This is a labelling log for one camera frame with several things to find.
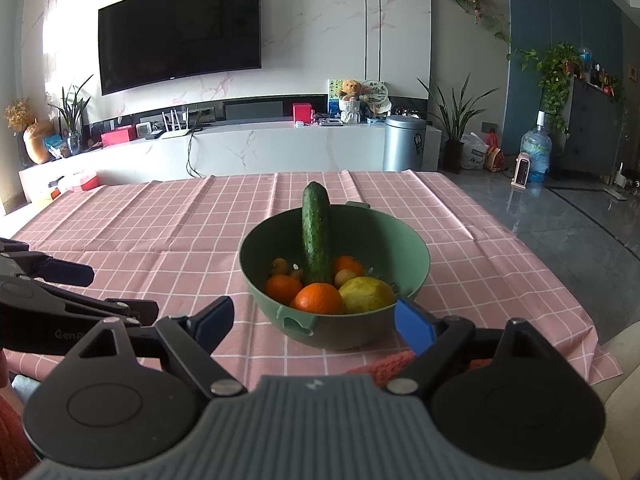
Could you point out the red and yellow bag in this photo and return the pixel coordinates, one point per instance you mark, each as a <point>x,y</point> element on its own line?
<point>494,155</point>

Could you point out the orange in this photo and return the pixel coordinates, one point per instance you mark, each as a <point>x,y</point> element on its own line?
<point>316,299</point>
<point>349,265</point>
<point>280,289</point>

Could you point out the trailing pothos plant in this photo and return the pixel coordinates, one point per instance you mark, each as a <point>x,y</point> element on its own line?
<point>555,67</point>

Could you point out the white plastic bag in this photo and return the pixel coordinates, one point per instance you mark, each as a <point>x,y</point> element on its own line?
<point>472,152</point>

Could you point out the small white clock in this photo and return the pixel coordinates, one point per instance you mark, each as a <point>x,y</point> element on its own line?
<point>146,130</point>

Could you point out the silver trash can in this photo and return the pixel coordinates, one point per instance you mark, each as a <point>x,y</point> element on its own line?
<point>404,145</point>

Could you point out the green colander bowl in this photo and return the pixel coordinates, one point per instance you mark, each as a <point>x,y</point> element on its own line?
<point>350,330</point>

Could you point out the leafy plant in glass vase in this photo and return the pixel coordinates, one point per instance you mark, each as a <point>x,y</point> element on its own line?
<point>74,142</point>

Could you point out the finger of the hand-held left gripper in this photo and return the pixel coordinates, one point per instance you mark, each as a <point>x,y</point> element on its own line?
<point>142,311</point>
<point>65,272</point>

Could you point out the pink checkered tablecloth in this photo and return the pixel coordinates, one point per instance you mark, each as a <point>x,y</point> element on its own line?
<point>150,220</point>

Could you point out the square red box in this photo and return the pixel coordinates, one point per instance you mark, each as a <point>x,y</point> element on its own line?
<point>302,112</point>

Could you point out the dark grey cabinet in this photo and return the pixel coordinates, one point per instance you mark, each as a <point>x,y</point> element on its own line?
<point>595,130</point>

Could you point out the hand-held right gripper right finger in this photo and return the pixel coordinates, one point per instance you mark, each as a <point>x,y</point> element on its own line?
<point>412,325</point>

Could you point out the picture book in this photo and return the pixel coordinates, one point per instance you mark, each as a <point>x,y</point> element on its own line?
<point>332,95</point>

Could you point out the green cucumber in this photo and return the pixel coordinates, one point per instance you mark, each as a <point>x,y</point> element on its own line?
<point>316,230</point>

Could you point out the round decorative fan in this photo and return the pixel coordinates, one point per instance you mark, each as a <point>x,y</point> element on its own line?
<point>377,92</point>

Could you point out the flat red box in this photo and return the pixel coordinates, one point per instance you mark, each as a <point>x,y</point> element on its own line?
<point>119,137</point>

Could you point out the white marble television cabinet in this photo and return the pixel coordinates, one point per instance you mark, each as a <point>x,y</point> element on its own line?
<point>300,150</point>

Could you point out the long-leaf plant in black pot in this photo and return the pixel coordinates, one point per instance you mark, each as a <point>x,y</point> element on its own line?
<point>454,155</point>

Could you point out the large water bottle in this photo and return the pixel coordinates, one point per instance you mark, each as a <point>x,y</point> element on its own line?
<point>536,150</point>

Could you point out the gold round vase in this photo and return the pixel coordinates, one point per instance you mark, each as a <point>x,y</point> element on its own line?
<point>39,142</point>

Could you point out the white router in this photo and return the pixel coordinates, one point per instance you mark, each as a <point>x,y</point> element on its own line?
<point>175,133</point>

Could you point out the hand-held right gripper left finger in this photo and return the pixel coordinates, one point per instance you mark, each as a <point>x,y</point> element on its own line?
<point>215,317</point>

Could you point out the dried flower bunch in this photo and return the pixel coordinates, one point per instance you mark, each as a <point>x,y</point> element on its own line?
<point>19,115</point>

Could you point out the brown teddy bear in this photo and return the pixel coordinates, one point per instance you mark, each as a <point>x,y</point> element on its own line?
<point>350,89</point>

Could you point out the black curved television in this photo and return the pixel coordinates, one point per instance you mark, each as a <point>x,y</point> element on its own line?
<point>180,35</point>

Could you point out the hanging green vine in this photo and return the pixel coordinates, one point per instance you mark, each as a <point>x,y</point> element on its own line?
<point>475,2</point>

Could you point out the red fleece clothing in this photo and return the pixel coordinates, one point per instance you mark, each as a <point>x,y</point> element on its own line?
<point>385,364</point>

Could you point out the blue packet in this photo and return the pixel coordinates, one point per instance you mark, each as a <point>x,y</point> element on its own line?
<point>55,144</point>

